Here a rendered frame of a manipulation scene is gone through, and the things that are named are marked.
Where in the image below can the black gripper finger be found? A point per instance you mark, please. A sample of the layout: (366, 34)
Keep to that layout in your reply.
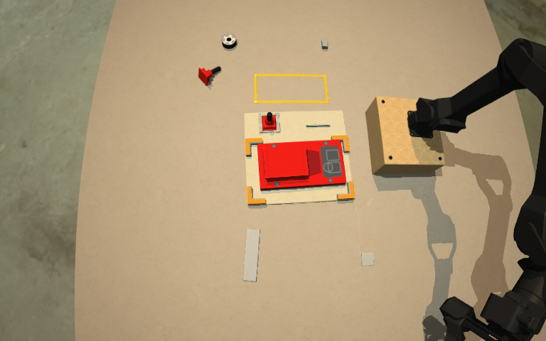
(453, 331)

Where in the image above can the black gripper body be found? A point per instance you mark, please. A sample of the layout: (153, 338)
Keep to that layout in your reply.
(464, 315)

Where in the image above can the black toy tyre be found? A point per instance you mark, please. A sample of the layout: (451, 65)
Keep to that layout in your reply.
(229, 41)

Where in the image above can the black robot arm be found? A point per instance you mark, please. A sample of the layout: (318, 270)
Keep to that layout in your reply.
(522, 65)

